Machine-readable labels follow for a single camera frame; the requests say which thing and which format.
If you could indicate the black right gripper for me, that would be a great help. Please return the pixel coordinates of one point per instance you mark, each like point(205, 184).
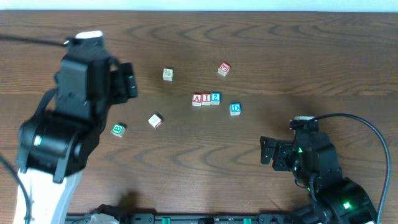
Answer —
point(283, 154)

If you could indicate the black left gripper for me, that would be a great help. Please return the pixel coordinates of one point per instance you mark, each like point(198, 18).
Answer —
point(125, 81)

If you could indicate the blue number 2 block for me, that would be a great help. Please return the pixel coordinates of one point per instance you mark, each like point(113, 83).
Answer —
point(215, 98)

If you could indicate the red letter A block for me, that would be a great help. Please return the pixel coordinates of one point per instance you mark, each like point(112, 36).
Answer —
point(196, 100)

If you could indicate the red letter I block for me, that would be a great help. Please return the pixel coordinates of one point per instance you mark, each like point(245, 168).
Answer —
point(205, 99)

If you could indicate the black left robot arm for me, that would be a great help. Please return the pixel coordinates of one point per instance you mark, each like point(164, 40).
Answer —
point(55, 143)

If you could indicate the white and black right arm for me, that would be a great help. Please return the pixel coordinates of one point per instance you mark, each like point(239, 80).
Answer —
point(312, 159)

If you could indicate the plain white wooden block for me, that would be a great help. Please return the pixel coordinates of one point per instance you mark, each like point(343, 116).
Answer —
point(168, 74)

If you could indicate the blue letter D block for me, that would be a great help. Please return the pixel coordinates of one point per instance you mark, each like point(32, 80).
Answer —
point(235, 109)

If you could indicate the white block with red side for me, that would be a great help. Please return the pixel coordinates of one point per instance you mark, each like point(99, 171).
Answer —
point(155, 120)

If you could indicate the green letter B block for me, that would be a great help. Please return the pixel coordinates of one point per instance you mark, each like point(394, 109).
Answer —
point(119, 129)

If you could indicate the red letter block tilted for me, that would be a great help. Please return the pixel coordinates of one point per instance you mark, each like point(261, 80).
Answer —
point(224, 69)

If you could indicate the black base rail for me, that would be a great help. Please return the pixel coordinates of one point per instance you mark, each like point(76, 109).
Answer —
point(150, 218)

